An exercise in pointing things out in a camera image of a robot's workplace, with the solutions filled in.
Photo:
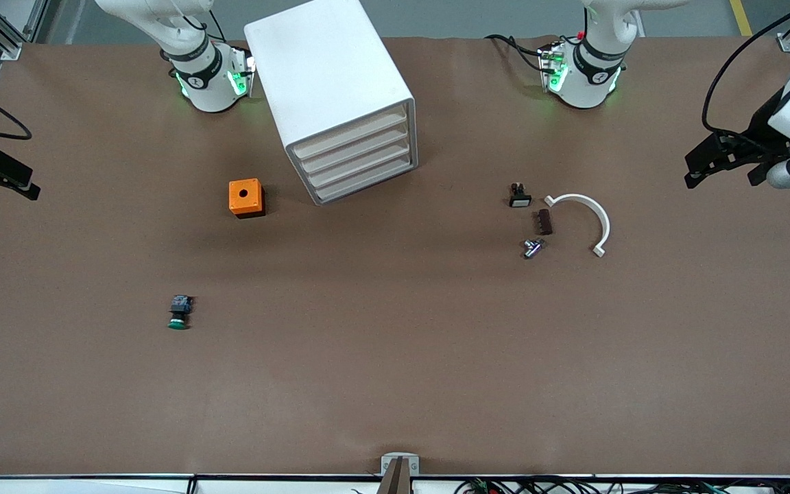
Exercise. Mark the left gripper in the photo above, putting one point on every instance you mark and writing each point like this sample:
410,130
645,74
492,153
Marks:
760,127

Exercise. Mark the green push button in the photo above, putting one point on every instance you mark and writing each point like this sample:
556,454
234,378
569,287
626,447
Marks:
180,306

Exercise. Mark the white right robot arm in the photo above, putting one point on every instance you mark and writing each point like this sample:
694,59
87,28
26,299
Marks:
206,75

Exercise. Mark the white drawer cabinet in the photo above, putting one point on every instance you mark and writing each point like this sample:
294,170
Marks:
326,68

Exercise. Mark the white curved plastic clamp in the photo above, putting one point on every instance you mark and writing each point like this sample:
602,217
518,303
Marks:
594,208

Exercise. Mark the dark brown terminal block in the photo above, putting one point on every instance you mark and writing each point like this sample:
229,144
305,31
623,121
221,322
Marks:
544,222

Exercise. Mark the silver metal fitting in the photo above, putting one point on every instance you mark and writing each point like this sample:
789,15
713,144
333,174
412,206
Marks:
533,248

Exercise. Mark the orange box with hole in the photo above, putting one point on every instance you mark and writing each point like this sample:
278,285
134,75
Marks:
252,201

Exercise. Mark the black and white switch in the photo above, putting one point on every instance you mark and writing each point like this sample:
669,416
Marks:
520,200

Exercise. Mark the white table edge rail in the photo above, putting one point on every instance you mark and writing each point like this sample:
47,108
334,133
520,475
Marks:
59,487

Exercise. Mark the grey metal bracket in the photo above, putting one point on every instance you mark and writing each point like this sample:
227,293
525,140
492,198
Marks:
388,463

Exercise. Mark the brown tapered post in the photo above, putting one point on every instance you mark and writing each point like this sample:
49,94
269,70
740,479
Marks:
395,481

